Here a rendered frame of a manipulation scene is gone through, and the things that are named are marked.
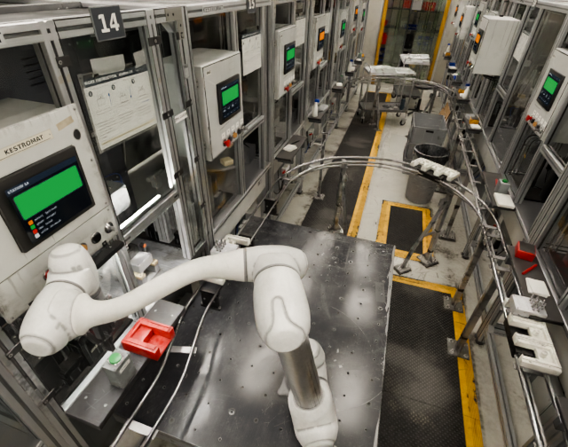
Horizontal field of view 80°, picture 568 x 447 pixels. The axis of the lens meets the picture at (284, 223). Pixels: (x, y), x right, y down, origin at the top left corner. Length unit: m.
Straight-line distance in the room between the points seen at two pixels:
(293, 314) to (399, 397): 1.75
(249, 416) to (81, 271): 0.91
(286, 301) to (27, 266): 0.70
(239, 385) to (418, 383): 1.33
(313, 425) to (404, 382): 1.32
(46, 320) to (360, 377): 1.26
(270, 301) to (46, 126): 0.73
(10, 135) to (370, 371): 1.56
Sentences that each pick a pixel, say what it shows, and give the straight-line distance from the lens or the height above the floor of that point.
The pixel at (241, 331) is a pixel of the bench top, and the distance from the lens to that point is 1.81.
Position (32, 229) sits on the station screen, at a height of 1.59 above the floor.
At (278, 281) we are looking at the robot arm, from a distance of 0.87.
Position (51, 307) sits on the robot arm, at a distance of 0.97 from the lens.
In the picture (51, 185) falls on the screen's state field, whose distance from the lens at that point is 1.10.
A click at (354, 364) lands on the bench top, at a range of 1.74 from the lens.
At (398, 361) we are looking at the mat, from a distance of 2.64.
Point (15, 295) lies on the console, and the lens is 1.16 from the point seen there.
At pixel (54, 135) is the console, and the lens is 1.12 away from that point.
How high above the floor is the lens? 2.13
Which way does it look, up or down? 36 degrees down
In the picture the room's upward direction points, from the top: 2 degrees clockwise
